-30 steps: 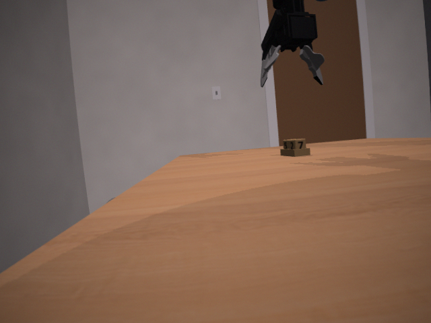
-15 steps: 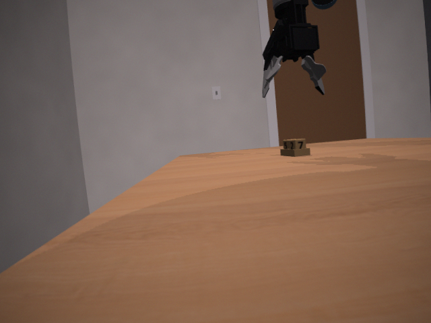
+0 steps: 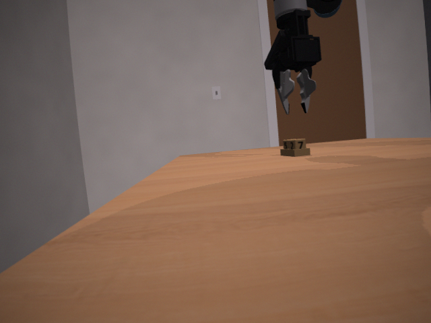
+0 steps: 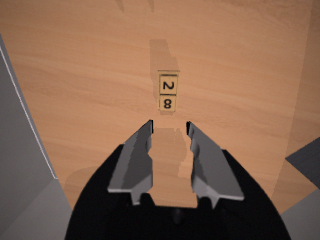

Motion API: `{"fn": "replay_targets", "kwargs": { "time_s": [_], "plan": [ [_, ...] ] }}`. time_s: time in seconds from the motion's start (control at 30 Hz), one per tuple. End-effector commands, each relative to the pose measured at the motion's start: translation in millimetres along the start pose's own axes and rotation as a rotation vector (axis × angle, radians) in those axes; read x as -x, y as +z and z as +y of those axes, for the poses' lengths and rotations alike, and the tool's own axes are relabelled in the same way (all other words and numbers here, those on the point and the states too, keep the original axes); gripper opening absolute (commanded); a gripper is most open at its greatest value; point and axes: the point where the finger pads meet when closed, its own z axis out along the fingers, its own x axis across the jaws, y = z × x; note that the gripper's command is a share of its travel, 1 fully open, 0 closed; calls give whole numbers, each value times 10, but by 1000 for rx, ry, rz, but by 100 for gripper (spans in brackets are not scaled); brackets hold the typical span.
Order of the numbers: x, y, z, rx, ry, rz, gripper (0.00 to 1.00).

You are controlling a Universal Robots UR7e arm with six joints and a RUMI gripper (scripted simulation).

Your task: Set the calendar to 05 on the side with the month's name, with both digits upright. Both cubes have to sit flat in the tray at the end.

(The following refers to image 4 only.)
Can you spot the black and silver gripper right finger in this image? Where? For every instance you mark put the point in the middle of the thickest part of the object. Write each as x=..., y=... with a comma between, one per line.
x=219, y=176

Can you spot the tan wooden number cube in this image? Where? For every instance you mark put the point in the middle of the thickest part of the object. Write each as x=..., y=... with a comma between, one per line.
x=168, y=84
x=167, y=102

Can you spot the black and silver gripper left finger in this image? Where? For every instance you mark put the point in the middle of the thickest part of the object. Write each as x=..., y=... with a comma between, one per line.
x=117, y=183

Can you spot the tan wooden tray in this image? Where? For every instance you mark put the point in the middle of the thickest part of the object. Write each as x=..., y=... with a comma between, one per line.
x=159, y=72

